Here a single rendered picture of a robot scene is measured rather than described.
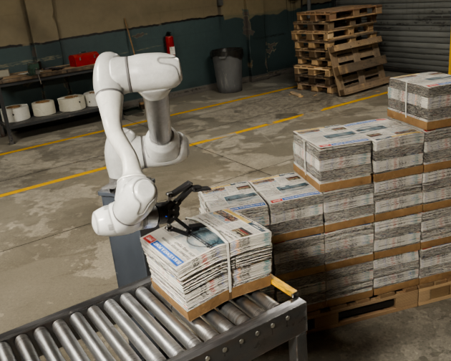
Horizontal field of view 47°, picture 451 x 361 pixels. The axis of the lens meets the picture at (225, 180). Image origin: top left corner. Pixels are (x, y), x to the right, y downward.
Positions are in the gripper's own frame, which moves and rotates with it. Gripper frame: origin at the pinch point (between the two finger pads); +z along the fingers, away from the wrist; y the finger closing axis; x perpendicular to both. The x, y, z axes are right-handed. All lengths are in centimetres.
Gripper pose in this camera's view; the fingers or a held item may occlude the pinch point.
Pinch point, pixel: (205, 206)
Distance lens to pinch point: 189.0
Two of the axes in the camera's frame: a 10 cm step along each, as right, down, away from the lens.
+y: -0.6, 9.6, 2.7
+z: 8.3, -1.0, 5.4
